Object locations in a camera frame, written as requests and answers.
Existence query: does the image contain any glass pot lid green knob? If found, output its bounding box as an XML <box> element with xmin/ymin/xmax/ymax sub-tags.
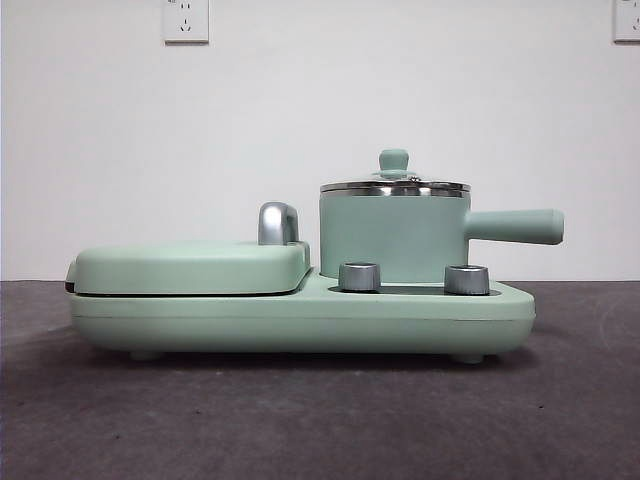
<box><xmin>319</xmin><ymin>147</ymin><xmax>473</xmax><ymax>196</ymax></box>

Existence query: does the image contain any silver control knob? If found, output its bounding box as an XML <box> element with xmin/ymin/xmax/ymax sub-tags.
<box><xmin>338</xmin><ymin>260</ymin><xmax>383</xmax><ymax>292</ymax></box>
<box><xmin>444</xmin><ymin>263</ymin><xmax>491</xmax><ymax>295</ymax></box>

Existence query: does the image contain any mint green breakfast machine base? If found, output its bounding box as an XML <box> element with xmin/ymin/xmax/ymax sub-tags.
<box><xmin>69</xmin><ymin>266</ymin><xmax>538</xmax><ymax>363</ymax></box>

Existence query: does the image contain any mint green griddle cover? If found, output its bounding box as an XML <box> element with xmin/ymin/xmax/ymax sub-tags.
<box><xmin>64</xmin><ymin>238</ymin><xmax>314</xmax><ymax>297</ymax></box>

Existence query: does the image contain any chrome griddle cover handle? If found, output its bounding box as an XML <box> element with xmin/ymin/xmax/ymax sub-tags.
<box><xmin>257</xmin><ymin>200</ymin><xmax>302</xmax><ymax>247</ymax></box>

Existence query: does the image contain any mint green pot with handle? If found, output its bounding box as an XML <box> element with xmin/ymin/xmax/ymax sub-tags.
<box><xmin>318</xmin><ymin>188</ymin><xmax>566</xmax><ymax>285</ymax></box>

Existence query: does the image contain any white wall socket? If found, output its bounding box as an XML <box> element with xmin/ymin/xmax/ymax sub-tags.
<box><xmin>613</xmin><ymin>0</ymin><xmax>640</xmax><ymax>44</ymax></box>
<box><xmin>163</xmin><ymin>0</ymin><xmax>211</xmax><ymax>46</ymax></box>

